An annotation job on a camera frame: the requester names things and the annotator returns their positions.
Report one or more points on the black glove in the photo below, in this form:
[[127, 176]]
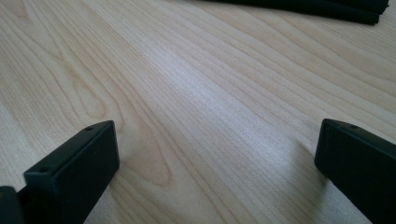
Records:
[[311, 9]]

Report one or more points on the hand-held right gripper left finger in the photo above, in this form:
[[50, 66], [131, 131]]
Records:
[[71, 174]]

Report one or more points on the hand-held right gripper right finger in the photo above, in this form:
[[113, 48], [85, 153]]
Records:
[[361, 168]]

